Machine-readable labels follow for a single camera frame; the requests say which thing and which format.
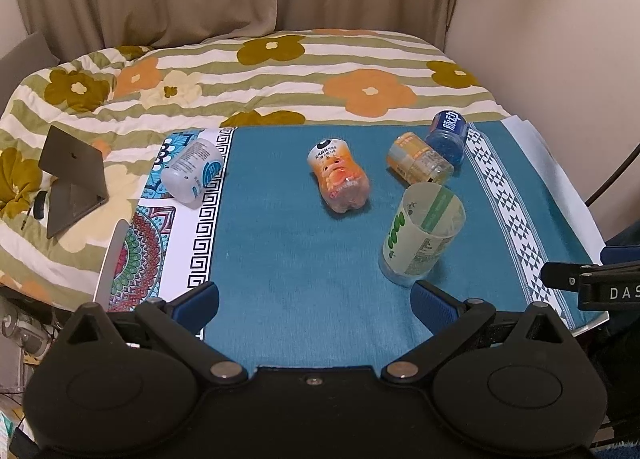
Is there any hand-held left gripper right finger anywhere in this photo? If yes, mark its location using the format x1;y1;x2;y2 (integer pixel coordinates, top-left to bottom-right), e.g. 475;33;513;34
382;280;576;386

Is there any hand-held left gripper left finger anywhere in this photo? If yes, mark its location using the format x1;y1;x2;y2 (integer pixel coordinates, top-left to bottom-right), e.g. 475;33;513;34
64;281;249;386

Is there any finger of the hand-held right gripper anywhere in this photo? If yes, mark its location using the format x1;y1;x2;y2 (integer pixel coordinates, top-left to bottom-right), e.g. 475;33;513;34
601;246;640;266
542;262;607;290

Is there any green label clear bottle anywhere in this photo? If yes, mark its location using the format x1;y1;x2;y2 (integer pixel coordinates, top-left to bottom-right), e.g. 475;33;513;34
378;182;467;289

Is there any mandala patterned cloth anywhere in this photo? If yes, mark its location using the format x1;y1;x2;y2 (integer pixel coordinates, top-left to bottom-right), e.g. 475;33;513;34
106;126;239;341

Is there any white sheet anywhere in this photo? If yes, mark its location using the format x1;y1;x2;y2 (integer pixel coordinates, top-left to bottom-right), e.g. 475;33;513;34
501;116;610;337

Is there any silver metal panel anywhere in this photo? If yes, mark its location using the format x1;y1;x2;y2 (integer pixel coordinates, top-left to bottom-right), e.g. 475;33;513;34
92;219;131;311

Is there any teal cloth mat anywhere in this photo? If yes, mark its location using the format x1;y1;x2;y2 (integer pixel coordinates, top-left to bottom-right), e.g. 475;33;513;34
199;119;576;371

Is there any white plastic bottle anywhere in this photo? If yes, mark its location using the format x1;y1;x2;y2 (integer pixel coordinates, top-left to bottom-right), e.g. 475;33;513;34
159;138;225;210

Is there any yellow label plastic bottle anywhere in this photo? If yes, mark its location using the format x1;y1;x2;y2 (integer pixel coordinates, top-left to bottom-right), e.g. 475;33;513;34
386;132;455;186

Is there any orange label plastic bottle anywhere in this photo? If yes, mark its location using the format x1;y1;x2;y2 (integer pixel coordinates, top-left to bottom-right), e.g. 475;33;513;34
307;137;371;214

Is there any blue label plastic bottle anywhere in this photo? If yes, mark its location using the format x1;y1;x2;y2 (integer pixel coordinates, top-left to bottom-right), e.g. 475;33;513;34
424;109;470;164

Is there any dark grey tablet stand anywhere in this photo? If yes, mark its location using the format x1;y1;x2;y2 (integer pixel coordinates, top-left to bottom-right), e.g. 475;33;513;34
38;125;110;240

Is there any floral striped blanket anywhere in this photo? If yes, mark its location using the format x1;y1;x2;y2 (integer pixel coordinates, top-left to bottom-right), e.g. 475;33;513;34
0;28;513;312

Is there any grey pillow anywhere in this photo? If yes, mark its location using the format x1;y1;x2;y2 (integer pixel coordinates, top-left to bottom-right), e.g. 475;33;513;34
0;31;62;92

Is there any black cable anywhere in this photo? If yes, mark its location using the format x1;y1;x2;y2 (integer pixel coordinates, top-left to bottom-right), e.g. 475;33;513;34
584;138;640;206

